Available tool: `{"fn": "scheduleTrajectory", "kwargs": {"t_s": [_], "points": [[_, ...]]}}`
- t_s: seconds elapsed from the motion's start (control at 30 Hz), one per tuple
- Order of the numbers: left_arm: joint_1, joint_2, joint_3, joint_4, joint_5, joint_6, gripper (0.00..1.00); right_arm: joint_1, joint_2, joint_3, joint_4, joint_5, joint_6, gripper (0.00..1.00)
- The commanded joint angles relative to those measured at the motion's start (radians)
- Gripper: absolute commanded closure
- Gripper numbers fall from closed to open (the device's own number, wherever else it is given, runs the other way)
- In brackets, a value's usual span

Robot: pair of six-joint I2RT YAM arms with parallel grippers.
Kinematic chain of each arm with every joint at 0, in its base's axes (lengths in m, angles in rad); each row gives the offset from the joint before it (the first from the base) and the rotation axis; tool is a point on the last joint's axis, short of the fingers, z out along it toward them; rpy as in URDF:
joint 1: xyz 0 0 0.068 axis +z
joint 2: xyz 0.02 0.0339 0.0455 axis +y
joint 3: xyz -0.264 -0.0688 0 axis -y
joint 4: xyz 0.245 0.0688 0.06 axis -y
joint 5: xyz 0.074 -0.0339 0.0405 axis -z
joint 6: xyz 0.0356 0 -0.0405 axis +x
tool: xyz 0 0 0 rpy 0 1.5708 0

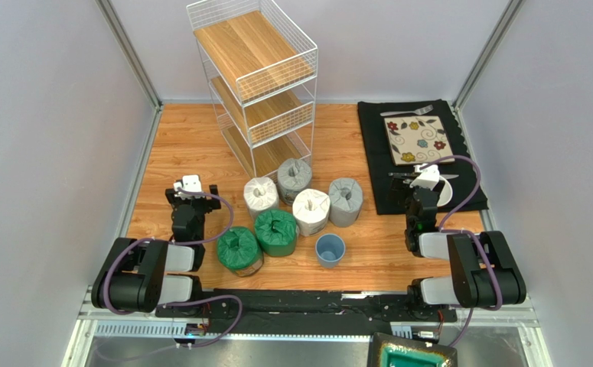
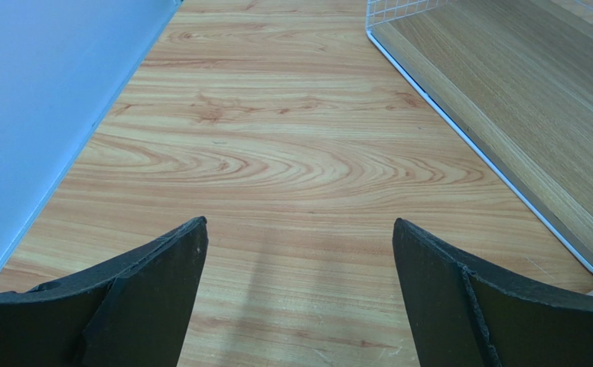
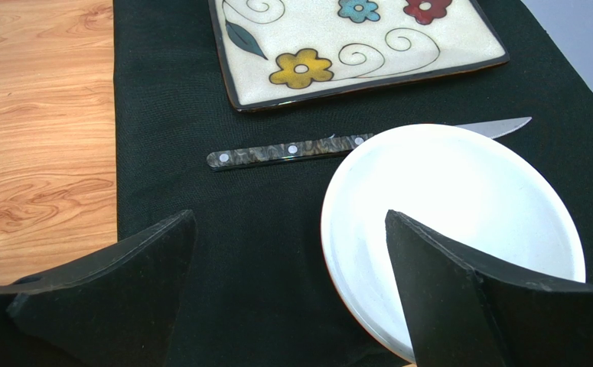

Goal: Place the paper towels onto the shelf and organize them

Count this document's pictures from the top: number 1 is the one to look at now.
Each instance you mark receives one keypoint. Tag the silver fork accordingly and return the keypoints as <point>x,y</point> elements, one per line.
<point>420,111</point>

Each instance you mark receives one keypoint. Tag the white orange mug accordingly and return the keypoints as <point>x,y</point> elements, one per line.
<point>446,192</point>

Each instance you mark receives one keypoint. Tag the teal glazed square dish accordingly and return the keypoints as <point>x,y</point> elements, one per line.
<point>388,350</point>

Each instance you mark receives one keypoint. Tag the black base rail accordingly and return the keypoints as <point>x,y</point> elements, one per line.
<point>309,313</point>

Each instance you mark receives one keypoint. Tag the floral square plate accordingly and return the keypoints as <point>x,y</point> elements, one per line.
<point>416,139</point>

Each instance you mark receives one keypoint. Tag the blue plastic cup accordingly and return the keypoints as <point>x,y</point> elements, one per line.
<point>330,249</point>

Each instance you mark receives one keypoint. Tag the grey toilet paper roll back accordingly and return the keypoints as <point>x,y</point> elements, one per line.
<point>293,176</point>

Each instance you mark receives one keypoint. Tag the green toilet paper roll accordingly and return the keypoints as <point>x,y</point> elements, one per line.
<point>239,251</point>
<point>277,232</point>

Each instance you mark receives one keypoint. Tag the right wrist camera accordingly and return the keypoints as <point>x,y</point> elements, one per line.
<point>427,176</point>

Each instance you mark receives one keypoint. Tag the black cloth placemat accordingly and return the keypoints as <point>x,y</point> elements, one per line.
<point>380,162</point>

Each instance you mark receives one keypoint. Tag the grey toilet paper roll right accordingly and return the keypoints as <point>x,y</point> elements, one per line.
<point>346,196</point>

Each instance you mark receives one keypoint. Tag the white wire shelf rack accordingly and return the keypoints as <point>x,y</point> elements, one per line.
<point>261,70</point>

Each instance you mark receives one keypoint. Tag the knife with patterned handle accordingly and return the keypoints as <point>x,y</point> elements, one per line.
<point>449,176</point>

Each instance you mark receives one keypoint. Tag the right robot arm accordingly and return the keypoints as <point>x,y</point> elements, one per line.
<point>484,273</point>

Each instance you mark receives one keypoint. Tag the white toilet paper roll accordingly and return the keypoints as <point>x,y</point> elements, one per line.
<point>311,209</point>
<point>260,194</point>

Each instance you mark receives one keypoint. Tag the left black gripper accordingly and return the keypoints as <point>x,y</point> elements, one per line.
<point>208,204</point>

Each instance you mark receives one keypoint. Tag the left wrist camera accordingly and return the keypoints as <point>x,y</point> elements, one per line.
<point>188,187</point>

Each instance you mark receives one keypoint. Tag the grey toilet paper roll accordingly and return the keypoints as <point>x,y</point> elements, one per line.
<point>293,176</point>
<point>346,196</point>

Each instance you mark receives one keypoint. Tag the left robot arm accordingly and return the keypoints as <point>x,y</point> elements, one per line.
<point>140,274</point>

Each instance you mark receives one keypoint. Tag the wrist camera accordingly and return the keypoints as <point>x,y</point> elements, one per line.
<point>427,176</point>
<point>188,187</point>

